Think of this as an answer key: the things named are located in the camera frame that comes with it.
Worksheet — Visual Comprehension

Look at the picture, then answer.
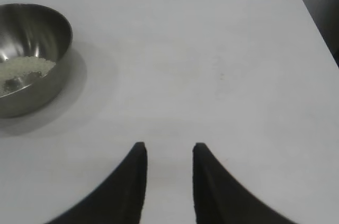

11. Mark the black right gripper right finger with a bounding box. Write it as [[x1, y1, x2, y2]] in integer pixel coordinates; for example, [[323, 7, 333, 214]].
[[192, 142, 292, 224]]

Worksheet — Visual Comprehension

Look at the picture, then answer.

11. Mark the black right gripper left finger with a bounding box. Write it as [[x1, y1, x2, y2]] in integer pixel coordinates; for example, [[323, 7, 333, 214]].
[[49, 141, 148, 224]]

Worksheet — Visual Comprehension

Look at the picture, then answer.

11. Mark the stainless steel mixing bowl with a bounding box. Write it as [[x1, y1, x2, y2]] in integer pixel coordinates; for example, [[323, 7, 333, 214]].
[[0, 3, 74, 119]]

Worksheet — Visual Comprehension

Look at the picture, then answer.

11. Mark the white uncooked rice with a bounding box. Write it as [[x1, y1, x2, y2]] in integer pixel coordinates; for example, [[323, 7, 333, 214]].
[[0, 56, 57, 96]]

